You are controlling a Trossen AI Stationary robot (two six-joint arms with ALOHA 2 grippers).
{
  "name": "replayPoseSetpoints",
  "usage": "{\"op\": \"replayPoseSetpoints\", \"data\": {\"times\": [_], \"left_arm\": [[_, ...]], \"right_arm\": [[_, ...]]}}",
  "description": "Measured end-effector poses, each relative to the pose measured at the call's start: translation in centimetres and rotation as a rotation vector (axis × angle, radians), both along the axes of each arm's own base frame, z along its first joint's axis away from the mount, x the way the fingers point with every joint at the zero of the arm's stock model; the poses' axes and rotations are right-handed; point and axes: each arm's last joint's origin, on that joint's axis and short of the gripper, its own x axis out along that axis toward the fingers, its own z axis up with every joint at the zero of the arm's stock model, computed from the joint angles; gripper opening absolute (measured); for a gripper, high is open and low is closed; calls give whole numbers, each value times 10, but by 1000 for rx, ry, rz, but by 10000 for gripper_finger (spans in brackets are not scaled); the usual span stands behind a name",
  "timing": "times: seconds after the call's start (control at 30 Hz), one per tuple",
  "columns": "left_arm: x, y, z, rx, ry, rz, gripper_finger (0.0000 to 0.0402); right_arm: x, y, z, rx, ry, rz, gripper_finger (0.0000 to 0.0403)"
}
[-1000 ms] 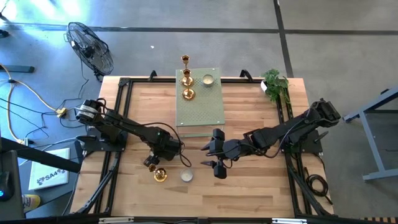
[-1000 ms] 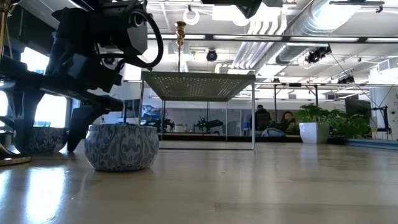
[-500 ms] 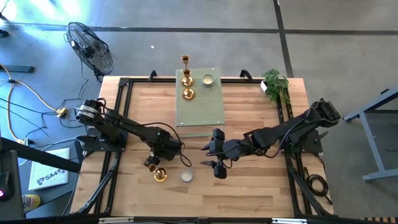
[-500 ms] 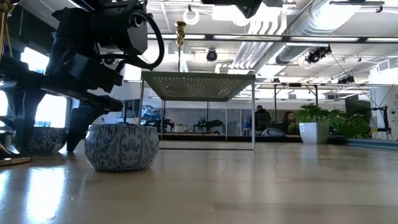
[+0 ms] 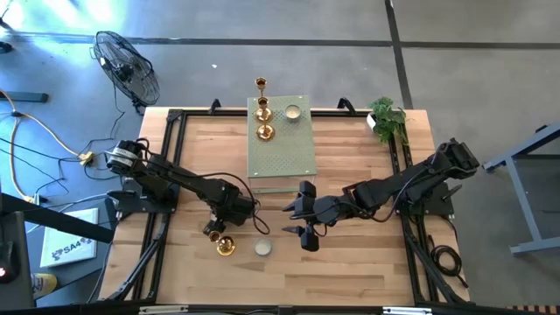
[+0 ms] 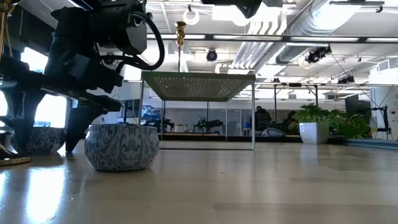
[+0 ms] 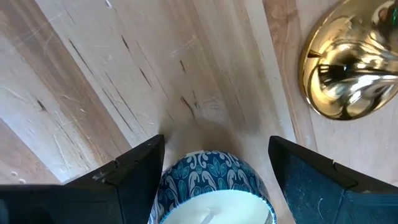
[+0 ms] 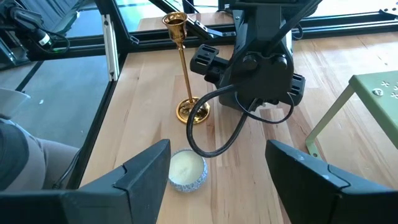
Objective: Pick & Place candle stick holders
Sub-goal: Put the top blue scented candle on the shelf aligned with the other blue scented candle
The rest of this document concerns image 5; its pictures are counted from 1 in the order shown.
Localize black aluminium table frame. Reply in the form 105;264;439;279
104;107;472;307

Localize black fan power cable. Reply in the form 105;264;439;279
82;82;139;154

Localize green plant in white pot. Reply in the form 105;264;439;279
365;96;410;146

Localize person's yellow shoe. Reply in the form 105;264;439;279
31;273;58;301

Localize black desk beam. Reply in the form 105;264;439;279
0;192;116;244

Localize black floor fan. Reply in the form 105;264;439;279
89;30;161;116

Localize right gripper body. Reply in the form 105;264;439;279
298;180;338;252

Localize black device with indicator light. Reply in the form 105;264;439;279
0;212;36;312

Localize white printed box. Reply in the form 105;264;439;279
38;207;100;269

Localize gold candlestick holder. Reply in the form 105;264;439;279
255;96;277;143
255;76;274;124
207;230;238;257

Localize blue-grey metal table frame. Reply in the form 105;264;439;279
480;122;560;257

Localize black coiled cable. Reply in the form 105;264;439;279
426;234;470;290

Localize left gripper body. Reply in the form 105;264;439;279
208;204;247;228

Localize green perforated metal shelf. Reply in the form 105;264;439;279
246;94;319;195

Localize black floor bar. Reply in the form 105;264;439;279
0;91;49;104

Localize yellow extension cord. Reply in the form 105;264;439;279
0;89;95;205

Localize small round candle tin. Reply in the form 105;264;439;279
283;103;303;122
253;237;274;257

